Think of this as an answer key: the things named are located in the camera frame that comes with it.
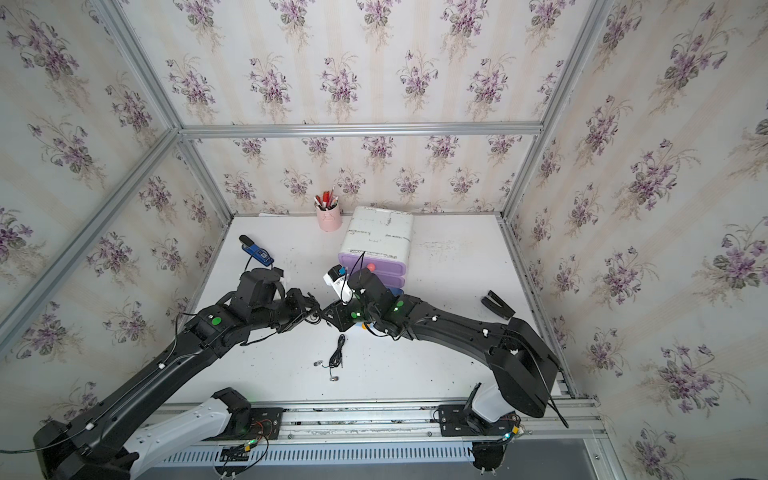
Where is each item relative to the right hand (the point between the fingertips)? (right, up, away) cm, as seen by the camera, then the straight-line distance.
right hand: (327, 313), depth 75 cm
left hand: (0, +2, -3) cm, 3 cm away
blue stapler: (-31, +15, +30) cm, 46 cm away
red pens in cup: (-7, +34, +37) cm, 51 cm away
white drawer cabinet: (+13, +19, +9) cm, 25 cm away
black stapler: (+50, -2, +18) cm, 54 cm away
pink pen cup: (-6, +26, +35) cm, 44 cm away
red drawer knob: (+11, +11, +7) cm, 17 cm away
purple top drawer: (+6, +13, +8) cm, 16 cm away
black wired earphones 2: (+1, -16, +9) cm, 18 cm away
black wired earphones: (-3, -1, -1) cm, 4 cm away
